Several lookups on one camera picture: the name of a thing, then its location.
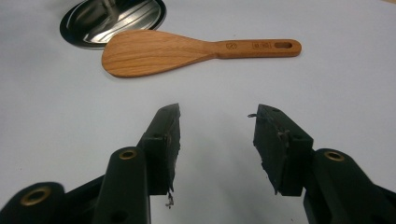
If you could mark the white table mat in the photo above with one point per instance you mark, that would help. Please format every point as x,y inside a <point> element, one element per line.
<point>218,93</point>

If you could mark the wooden rice paddle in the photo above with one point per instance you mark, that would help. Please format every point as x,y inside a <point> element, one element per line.
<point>155,53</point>

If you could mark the steel utensil rack with hooks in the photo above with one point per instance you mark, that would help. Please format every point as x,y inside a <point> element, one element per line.
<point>118,18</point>

